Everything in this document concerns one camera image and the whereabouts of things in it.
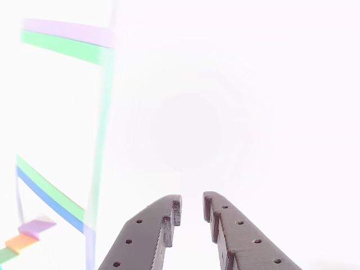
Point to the purple block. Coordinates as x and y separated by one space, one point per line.
35 226

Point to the orange block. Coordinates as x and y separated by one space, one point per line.
19 243

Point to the green cube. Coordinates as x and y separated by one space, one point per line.
7 254

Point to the blue square frame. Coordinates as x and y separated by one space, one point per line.
56 208

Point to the green square frame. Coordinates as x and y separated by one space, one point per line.
70 47

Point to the purple square frame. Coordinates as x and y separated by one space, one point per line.
70 32

